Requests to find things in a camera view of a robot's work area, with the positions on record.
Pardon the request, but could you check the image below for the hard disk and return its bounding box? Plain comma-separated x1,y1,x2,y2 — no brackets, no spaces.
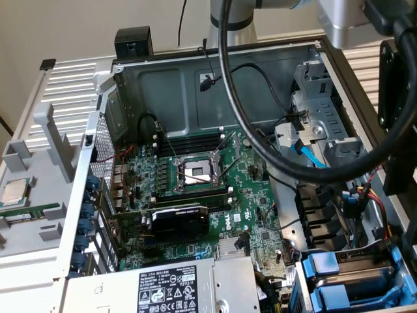
301,246,410,296

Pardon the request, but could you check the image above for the lower blue drive caddy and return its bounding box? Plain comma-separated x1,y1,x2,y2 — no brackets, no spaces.
293,237,417,313

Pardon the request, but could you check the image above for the black RAM slot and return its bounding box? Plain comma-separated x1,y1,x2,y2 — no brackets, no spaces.
154,185,234,202
152,134,225,156
152,126,225,146
154,195,234,212

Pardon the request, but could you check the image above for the black box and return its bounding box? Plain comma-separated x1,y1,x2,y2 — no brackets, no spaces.
114,26,154,60

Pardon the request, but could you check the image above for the blue disk carrier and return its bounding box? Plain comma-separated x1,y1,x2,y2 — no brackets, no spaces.
309,282,412,310

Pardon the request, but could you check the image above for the light blue flat data wire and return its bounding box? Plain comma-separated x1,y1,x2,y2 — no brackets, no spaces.
291,138,328,169

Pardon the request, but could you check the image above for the silver locking lever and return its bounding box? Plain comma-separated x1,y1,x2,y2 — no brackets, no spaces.
217,153,244,183

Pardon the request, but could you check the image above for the black fan shroud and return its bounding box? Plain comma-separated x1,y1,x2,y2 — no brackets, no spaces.
295,184,346,252

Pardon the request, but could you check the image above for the silver CPU chip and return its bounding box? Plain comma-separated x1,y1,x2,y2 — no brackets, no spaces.
0,178,33,208

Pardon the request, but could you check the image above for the thick black camera cable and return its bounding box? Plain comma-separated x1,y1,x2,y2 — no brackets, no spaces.
217,0,417,183

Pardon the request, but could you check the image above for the black looped wire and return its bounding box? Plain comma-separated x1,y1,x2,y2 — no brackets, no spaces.
138,112,164,132

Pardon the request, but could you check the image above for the silver heatsink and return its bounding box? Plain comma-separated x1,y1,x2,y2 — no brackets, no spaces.
217,239,252,260

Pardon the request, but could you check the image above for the grey power supply unit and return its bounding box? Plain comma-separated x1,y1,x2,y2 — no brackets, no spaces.
63,257,261,313

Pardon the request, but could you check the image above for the blue data wire with plug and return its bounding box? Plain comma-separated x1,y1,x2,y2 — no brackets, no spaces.
343,192,361,248

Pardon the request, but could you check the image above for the open grey PC case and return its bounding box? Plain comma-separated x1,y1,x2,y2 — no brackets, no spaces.
51,34,417,313

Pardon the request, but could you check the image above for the grey parts rack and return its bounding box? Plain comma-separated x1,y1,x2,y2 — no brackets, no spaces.
0,103,81,261

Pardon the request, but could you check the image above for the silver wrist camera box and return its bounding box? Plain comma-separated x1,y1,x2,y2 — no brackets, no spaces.
314,0,375,50

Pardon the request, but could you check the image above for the black motherboard wire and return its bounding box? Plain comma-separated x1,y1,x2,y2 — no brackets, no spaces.
266,172,299,193

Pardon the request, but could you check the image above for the black graphics card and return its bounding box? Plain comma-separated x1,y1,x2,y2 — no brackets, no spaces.
109,204,211,243

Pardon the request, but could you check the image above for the green RAM stick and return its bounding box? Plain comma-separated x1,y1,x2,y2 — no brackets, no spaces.
0,202,62,223

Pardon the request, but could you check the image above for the thin black fan wire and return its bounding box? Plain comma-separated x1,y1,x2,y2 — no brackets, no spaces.
262,202,302,231

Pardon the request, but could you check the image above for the thin black red wire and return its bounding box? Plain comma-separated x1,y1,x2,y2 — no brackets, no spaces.
197,45,218,86

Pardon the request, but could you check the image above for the silver socket cover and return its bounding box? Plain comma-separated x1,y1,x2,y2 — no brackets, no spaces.
210,148,227,179

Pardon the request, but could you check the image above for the black expansion slot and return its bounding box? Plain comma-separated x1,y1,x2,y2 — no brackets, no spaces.
141,248,165,260

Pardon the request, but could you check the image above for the green motherboard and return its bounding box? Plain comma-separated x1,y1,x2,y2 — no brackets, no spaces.
110,126,296,294

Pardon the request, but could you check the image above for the braided power cable bundle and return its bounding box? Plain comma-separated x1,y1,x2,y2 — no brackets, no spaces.
253,269,291,313

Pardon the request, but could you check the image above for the red yellow black power wire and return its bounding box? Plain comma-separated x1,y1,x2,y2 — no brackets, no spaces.
354,184,404,244

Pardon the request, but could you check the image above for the black wire with square plug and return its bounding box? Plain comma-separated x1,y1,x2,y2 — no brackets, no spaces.
236,231,252,257

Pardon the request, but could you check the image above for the CPU socket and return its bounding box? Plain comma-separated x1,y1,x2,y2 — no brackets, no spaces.
174,152,227,194

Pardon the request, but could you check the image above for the thin black hanging cable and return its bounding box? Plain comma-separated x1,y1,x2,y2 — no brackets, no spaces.
177,0,188,46

